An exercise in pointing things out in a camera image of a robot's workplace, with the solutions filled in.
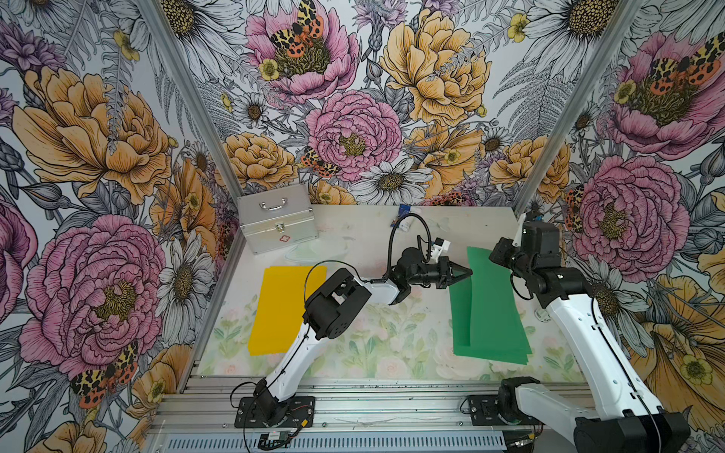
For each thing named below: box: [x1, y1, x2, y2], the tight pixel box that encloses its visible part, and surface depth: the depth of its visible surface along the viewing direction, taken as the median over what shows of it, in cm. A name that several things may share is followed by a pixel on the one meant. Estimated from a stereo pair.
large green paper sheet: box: [449, 250, 533, 366], surface depth 85 cm
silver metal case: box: [236, 183, 319, 255], surface depth 104 cm
